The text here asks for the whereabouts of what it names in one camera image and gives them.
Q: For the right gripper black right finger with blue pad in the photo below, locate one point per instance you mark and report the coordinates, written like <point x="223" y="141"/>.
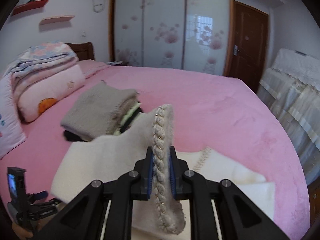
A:
<point x="218" y="210"/>

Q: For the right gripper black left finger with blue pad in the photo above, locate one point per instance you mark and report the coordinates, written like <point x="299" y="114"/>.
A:
<point x="103" y="210"/>

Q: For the white fluffy cardigan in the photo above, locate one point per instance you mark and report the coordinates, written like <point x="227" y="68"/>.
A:
<point x="107" y="157"/>

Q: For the person's left hand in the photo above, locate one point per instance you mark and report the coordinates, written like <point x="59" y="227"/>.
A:
<point x="22" y="233"/>

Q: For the pink embroidered pillow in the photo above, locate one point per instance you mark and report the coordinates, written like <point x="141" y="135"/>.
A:
<point x="12" y="133"/>

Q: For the folded black garment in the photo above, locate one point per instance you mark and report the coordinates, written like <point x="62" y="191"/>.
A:
<point x="126" y="122"/>

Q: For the pink folded quilt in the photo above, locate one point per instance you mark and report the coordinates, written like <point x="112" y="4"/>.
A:
<point x="42" y="95"/>

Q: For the pink bed sheet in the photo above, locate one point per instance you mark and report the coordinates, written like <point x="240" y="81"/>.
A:
<point x="209" y="111"/>

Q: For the cream lace covered furniture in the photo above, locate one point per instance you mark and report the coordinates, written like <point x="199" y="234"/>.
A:
<point x="290" y="89"/>

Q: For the pastel folded blanket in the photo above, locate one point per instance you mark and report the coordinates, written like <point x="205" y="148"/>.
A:
<point x="44" y="56"/>

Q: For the dark wooden headboard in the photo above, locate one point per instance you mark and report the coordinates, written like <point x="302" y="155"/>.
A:
<point x="84" y="51"/>

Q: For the brown wooden door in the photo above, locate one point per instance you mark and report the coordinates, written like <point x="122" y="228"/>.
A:
<point x="250" y="42"/>

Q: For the floral sliding wardrobe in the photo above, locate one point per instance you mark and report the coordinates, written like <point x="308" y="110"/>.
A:
<point x="189" y="35"/>

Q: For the pink wall shelf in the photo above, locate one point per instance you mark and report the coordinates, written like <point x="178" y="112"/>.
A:
<point x="56" y="19"/>

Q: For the red wall shelf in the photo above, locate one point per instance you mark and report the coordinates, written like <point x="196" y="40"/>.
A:
<point x="29" y="6"/>

